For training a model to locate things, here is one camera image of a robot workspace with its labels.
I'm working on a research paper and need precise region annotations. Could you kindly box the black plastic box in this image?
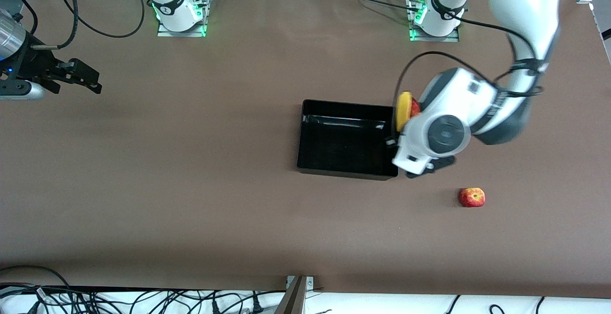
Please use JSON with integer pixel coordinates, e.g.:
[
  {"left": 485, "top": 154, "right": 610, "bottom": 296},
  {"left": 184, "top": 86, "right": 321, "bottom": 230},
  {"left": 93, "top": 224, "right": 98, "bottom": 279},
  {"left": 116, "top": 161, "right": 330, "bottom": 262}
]
[{"left": 296, "top": 99, "right": 400, "bottom": 181}]

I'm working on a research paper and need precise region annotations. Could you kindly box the grey metal post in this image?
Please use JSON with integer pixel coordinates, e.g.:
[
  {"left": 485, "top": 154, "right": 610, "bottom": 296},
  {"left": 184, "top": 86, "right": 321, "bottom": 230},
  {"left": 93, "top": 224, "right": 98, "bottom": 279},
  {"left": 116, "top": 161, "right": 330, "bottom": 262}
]
[{"left": 274, "top": 276, "right": 308, "bottom": 314}]

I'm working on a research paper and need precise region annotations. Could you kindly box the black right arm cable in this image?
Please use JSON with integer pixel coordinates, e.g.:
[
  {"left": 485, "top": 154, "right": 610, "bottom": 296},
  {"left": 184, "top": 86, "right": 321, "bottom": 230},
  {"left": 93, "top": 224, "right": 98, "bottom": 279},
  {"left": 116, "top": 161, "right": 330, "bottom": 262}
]
[{"left": 7, "top": 0, "right": 146, "bottom": 50}]

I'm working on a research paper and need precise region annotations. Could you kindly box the yellow banana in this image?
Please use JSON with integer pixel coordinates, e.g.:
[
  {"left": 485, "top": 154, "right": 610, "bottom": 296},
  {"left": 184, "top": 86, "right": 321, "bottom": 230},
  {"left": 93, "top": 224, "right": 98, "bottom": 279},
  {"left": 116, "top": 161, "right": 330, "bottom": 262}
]
[{"left": 396, "top": 91, "right": 413, "bottom": 132}]

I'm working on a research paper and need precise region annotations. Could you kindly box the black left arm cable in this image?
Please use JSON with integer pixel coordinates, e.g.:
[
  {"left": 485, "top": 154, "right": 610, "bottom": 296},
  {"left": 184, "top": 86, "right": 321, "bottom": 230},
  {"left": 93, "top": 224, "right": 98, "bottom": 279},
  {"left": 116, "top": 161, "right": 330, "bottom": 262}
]
[{"left": 394, "top": 16, "right": 547, "bottom": 114}]

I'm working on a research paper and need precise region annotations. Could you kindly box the silver corner bracket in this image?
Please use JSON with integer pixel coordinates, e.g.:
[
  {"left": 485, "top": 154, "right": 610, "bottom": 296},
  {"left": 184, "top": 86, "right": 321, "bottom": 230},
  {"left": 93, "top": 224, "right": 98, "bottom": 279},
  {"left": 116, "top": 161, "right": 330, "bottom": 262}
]
[{"left": 285, "top": 275, "right": 316, "bottom": 290}]

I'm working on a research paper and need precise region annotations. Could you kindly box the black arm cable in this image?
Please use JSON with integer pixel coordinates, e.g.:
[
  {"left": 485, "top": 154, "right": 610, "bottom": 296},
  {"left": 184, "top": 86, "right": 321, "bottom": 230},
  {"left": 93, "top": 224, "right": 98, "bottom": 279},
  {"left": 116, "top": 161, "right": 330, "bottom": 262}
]
[
  {"left": 7, "top": 0, "right": 146, "bottom": 50},
  {"left": 394, "top": 16, "right": 547, "bottom": 114}
]

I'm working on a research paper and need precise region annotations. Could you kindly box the black looped cable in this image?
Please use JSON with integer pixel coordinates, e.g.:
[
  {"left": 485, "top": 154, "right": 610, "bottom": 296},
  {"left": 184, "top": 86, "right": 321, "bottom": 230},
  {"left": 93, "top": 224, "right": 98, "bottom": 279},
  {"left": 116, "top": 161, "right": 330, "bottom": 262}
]
[{"left": 0, "top": 265, "right": 72, "bottom": 314}]

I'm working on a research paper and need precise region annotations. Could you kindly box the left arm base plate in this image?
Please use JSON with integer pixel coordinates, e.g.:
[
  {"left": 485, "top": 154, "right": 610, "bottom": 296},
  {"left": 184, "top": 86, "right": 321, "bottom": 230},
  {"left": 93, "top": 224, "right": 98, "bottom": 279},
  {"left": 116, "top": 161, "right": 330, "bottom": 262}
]
[{"left": 410, "top": 24, "right": 460, "bottom": 42}]

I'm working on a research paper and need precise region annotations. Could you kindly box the red yellow apple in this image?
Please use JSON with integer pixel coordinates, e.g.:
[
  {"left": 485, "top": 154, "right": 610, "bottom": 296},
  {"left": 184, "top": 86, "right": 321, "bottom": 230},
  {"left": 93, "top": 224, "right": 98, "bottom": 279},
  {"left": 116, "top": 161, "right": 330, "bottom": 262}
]
[{"left": 458, "top": 188, "right": 486, "bottom": 208}]

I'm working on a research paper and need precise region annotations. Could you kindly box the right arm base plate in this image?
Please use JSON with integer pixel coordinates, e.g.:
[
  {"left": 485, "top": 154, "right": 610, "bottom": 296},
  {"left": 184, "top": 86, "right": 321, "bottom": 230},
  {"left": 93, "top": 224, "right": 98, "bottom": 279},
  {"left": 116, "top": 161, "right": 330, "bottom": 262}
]
[{"left": 157, "top": 17, "right": 207, "bottom": 38}]

